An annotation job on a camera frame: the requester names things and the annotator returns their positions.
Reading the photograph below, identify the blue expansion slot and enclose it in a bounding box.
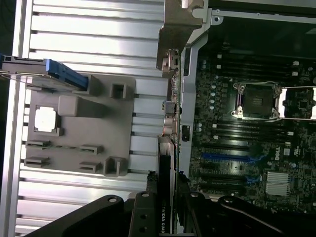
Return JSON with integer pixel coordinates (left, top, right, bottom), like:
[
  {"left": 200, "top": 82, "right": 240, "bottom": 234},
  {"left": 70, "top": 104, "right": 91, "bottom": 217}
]
[{"left": 201, "top": 153, "right": 250, "bottom": 161}]

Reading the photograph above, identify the silver chipset heat sink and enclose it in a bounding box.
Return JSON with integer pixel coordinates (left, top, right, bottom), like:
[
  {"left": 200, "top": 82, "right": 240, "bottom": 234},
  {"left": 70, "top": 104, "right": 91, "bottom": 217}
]
[{"left": 266, "top": 171, "right": 290, "bottom": 196}]

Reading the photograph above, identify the grey parts rack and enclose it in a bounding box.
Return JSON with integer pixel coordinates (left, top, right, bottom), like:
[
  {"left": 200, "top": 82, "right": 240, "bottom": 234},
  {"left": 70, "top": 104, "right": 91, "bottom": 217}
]
[{"left": 23, "top": 75, "right": 137, "bottom": 177}]

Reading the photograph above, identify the green motherboard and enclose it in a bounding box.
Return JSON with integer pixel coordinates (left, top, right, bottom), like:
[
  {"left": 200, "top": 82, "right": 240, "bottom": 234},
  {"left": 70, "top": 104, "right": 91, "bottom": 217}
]
[{"left": 192, "top": 41, "right": 316, "bottom": 223}]

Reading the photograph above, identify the black open PC case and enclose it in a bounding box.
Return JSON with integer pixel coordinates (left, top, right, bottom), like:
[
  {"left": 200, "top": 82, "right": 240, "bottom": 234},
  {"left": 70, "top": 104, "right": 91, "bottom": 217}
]
[{"left": 179, "top": 0, "right": 316, "bottom": 237}]

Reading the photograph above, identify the CPU socket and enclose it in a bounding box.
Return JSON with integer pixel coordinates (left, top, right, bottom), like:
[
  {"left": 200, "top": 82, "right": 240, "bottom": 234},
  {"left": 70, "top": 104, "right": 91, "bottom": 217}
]
[{"left": 231, "top": 81, "right": 282, "bottom": 121}]

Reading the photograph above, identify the silver CPU chip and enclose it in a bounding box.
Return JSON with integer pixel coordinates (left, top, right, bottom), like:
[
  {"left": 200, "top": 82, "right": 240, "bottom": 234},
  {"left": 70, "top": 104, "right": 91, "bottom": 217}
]
[{"left": 34, "top": 106, "right": 59, "bottom": 133}]

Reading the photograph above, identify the metal socket cover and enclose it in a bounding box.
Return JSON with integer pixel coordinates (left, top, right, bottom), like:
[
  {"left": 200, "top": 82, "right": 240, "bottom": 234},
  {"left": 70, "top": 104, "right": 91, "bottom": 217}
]
[{"left": 278, "top": 86, "right": 316, "bottom": 121}]

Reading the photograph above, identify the hard disk with blue rails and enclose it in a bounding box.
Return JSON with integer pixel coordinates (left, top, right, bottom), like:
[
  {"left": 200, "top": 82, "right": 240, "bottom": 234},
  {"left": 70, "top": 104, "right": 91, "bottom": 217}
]
[{"left": 0, "top": 55, "right": 89, "bottom": 92}]

